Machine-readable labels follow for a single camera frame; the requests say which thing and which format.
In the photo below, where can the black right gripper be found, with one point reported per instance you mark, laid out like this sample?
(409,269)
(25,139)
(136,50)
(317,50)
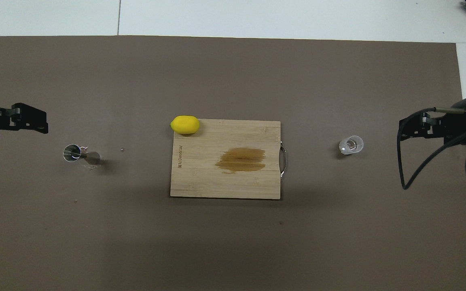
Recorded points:
(457,123)

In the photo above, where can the steel double jigger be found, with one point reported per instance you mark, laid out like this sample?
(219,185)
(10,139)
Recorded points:
(71,152)

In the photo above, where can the small clear glass cup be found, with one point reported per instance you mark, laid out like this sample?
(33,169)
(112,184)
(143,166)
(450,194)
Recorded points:
(351,144)

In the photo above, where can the yellow lemon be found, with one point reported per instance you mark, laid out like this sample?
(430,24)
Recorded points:
(184,124)

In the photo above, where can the wooden cutting board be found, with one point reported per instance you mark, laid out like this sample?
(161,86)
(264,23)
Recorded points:
(200,178)

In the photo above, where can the brown table mat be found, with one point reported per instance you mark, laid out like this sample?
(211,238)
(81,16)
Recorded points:
(233,81)

